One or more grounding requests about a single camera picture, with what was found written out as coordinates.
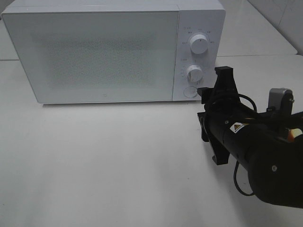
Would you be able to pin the white microwave knob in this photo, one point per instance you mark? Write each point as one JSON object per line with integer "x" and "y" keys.
{"x": 198, "y": 43}
{"x": 194, "y": 73}

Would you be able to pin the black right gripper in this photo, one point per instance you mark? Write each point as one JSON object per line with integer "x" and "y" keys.
{"x": 215, "y": 120}

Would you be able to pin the upper white microwave knob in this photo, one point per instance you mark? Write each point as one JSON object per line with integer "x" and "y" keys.
{"x": 198, "y": 43}

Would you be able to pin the white microwave oven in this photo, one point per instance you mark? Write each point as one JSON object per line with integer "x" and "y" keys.
{"x": 194, "y": 17}

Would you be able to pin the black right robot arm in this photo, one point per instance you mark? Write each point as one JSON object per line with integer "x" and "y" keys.
{"x": 268, "y": 145}

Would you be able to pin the lower white microwave knob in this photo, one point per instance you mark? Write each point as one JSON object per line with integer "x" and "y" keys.
{"x": 194, "y": 73}

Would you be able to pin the white bread sandwich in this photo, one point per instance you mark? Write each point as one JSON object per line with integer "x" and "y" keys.
{"x": 293, "y": 133}

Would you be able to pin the round white door button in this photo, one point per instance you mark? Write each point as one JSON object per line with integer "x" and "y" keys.
{"x": 190, "y": 92}

